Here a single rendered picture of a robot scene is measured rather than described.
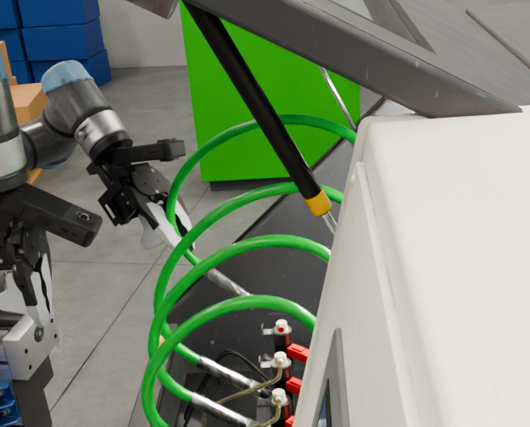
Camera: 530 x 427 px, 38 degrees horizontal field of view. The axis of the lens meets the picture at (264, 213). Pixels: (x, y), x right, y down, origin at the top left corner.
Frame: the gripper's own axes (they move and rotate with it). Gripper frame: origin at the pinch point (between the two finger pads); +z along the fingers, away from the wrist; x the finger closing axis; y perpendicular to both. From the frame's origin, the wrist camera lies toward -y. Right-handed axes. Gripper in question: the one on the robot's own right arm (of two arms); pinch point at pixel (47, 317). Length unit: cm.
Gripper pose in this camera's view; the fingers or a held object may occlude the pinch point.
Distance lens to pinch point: 101.6
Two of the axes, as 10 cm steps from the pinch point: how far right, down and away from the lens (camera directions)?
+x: -0.4, 4.1, -9.1
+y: -10.0, 0.6, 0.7
